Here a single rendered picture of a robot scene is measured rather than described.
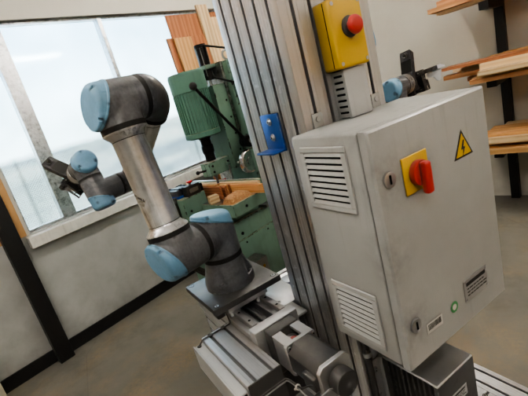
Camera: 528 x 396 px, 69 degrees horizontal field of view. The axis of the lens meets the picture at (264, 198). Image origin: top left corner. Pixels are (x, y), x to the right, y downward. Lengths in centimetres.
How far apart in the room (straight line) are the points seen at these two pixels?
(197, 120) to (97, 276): 162
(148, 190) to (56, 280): 204
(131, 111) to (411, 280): 73
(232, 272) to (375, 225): 54
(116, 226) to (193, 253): 209
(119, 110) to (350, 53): 54
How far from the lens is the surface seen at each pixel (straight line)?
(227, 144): 196
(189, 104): 186
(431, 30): 364
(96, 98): 99
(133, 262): 318
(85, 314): 311
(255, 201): 177
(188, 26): 363
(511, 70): 301
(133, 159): 101
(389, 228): 69
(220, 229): 108
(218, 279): 114
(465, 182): 86
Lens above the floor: 133
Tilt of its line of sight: 15 degrees down
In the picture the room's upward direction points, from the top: 16 degrees counter-clockwise
